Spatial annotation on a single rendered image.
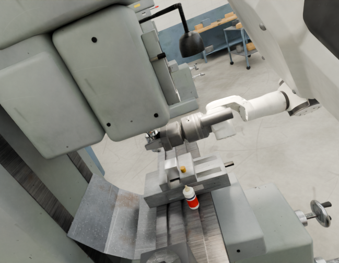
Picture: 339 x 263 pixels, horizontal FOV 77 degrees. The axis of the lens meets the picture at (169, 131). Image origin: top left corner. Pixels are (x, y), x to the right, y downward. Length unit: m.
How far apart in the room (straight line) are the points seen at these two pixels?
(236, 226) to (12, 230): 0.71
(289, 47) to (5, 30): 0.53
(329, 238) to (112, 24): 1.76
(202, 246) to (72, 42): 0.68
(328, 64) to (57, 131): 0.58
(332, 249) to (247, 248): 1.00
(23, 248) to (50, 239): 0.07
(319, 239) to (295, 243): 0.88
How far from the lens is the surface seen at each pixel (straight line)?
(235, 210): 0.93
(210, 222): 0.82
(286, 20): 0.20
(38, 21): 0.56
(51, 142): 0.65
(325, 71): 0.21
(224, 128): 0.67
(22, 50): 0.60
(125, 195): 1.07
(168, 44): 7.15
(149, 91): 0.55
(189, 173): 0.84
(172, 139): 0.67
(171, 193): 0.89
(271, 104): 0.74
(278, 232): 1.01
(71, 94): 0.57
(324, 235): 1.88
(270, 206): 1.08
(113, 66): 0.54
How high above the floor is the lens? 1.57
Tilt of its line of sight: 27 degrees down
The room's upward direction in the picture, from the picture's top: 23 degrees counter-clockwise
